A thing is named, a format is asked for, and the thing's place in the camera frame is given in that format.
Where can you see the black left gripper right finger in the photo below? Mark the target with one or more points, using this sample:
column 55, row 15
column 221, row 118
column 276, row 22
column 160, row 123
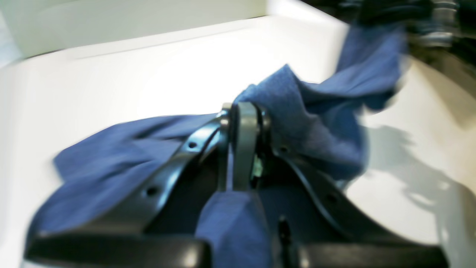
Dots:
column 312, row 223

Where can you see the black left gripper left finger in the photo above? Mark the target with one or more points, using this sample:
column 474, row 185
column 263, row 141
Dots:
column 133, row 194

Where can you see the dark blue t-shirt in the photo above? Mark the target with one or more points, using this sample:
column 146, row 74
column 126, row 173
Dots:
column 318, row 121

